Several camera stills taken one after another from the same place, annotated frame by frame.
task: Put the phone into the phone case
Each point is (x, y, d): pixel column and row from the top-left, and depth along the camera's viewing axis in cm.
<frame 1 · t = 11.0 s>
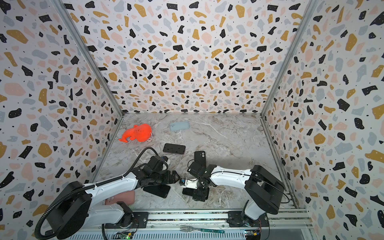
left hand: (174, 177, 83), fingers open
right hand: (193, 188, 83), fingers open
red plush toy: (142, 132, 102), point 8 cm above the table
light blue phone case: (176, 126, 118), on the table
black phone left: (161, 191, 84), point 2 cm above the table

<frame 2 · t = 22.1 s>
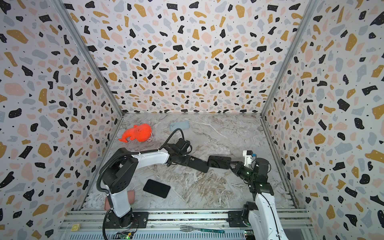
left hand: (188, 158, 93), fingers closed
right hand: (225, 161, 79), fingers closed
the named things where they were.

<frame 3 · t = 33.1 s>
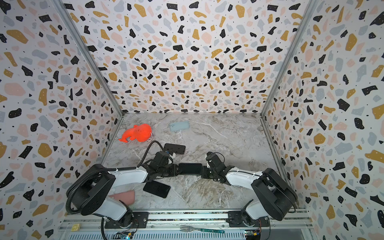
left hand: (181, 169, 88), fingers open
right hand: (197, 170, 87), fingers closed
black phone case far: (176, 148, 108), on the table
the other named things where they were.

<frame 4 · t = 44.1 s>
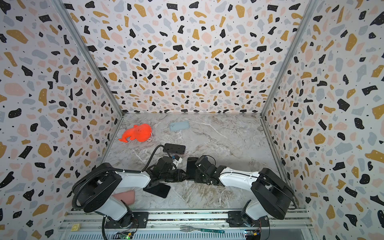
left hand: (188, 175, 85), fingers open
right hand: (191, 176, 85), fingers closed
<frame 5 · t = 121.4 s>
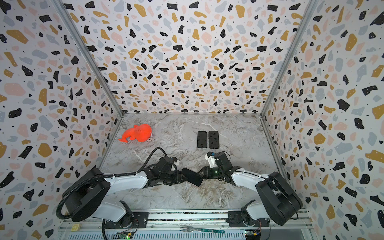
left hand: (185, 178, 83), fingers open
right hand: (197, 171, 85), fingers open
black phone left: (192, 177, 87), point 4 cm above the table
